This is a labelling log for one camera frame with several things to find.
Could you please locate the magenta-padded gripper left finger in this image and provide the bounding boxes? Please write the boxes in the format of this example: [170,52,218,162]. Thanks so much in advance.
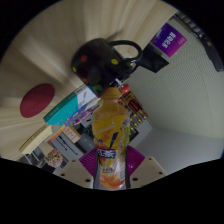
[59,148,100,190]

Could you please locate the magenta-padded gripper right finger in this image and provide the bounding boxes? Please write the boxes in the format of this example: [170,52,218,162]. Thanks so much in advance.
[125,145,168,190]

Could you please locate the orange drink bottle yellow label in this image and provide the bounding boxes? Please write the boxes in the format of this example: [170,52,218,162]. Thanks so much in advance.
[91,87,132,190]

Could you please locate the pink flowers in white pot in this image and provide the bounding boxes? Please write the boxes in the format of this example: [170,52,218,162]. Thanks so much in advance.
[44,148,64,169]

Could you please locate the orange upright carton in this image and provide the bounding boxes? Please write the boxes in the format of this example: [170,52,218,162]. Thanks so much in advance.
[62,125,82,144]

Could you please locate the orange red book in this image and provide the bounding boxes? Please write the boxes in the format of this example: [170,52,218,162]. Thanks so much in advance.
[46,125,66,144]

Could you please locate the blue magazine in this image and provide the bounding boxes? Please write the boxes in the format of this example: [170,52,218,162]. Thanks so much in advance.
[64,106,94,127]

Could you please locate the large yellow paper envelope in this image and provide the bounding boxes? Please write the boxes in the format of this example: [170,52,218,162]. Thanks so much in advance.
[18,124,54,155]

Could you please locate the teal book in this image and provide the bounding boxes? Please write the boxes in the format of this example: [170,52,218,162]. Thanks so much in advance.
[43,84,101,127]

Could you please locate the red ball stirrer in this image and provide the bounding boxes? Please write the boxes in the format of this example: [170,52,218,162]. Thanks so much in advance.
[114,79,131,95]

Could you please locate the flat round red coaster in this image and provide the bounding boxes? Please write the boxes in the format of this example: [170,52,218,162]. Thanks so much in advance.
[19,83,56,119]

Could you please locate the black mug with coloured dots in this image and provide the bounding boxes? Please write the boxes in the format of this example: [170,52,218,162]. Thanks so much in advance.
[70,37,144,90]

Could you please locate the black office chair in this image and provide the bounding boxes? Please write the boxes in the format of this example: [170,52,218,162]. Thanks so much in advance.
[134,43,170,74]

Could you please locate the purple sign board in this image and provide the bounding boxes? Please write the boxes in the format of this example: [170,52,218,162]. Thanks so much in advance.
[151,22,188,58]

